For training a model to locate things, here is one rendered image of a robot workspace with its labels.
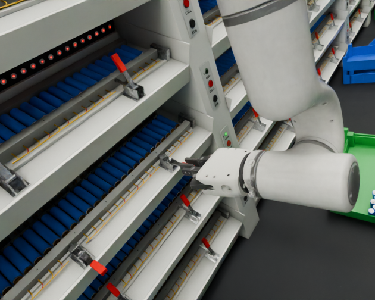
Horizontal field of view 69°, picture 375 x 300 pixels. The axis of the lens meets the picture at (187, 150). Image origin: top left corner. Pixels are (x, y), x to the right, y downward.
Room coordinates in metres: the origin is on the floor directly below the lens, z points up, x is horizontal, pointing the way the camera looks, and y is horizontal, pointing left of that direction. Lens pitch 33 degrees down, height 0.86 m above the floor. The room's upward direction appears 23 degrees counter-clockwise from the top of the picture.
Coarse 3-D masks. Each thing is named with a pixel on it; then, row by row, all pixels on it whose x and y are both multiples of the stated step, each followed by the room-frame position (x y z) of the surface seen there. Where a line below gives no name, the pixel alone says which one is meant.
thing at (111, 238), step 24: (192, 120) 0.65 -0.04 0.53; (192, 144) 0.60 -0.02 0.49; (144, 192) 0.49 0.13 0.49; (168, 192) 0.51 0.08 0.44; (120, 216) 0.44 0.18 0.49; (144, 216) 0.45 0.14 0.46; (96, 240) 0.40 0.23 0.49; (120, 240) 0.40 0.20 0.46; (72, 264) 0.36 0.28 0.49; (48, 288) 0.33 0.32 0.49; (72, 288) 0.32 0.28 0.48
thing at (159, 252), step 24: (192, 192) 0.62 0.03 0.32; (168, 216) 0.54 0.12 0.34; (192, 216) 0.53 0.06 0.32; (144, 240) 0.49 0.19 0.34; (168, 240) 0.50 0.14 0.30; (192, 240) 0.51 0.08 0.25; (120, 264) 0.45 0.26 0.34; (144, 264) 0.45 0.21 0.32; (168, 264) 0.44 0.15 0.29; (96, 288) 0.41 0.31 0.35; (120, 288) 0.41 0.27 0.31; (144, 288) 0.40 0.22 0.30
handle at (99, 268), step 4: (80, 252) 0.36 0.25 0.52; (80, 256) 0.36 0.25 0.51; (84, 256) 0.36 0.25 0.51; (88, 256) 0.35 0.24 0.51; (84, 260) 0.35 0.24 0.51; (88, 260) 0.34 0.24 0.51; (92, 260) 0.34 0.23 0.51; (92, 264) 0.33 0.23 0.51; (96, 264) 0.33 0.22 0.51; (100, 264) 0.32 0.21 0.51; (96, 268) 0.32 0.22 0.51; (100, 268) 0.32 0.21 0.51; (104, 268) 0.31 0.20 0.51; (100, 272) 0.31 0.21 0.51; (104, 272) 0.31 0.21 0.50
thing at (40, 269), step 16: (160, 144) 0.59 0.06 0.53; (144, 160) 0.55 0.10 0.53; (128, 176) 0.51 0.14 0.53; (112, 192) 0.48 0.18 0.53; (96, 208) 0.45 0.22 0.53; (80, 224) 0.42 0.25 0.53; (64, 240) 0.39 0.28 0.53; (48, 256) 0.37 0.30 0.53; (32, 272) 0.35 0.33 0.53; (16, 288) 0.33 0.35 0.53
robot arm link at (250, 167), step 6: (258, 150) 0.38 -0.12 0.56; (252, 156) 0.36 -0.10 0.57; (258, 156) 0.35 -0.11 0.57; (246, 162) 0.36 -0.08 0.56; (252, 162) 0.35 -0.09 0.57; (246, 168) 0.35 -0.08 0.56; (252, 168) 0.34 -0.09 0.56; (246, 174) 0.34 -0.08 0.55; (252, 174) 0.33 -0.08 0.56; (246, 180) 0.34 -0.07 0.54; (252, 180) 0.33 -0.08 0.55; (246, 186) 0.34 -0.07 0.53; (252, 186) 0.33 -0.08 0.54; (252, 192) 0.33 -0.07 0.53
